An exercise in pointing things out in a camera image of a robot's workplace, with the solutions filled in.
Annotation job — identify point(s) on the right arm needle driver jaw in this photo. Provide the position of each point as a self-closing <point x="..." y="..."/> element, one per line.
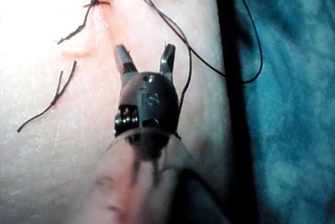
<point x="168" y="61"/>
<point x="125" y="61"/>

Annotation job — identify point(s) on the dark right arm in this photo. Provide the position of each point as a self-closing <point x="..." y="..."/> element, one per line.
<point x="117" y="182"/>

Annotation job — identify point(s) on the black stitching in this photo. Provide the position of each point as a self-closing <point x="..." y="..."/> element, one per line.
<point x="95" y="0"/>

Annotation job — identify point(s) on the blue-green cloth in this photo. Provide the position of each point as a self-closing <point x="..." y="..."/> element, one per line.
<point x="293" y="103"/>

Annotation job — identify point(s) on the black thread piece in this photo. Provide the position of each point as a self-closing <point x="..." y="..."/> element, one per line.
<point x="54" y="101"/>

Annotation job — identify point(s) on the tissue pad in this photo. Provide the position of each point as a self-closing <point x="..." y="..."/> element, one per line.
<point x="39" y="156"/>

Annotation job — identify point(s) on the right arm needle driver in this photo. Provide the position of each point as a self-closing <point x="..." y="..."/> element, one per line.
<point x="149" y="103"/>

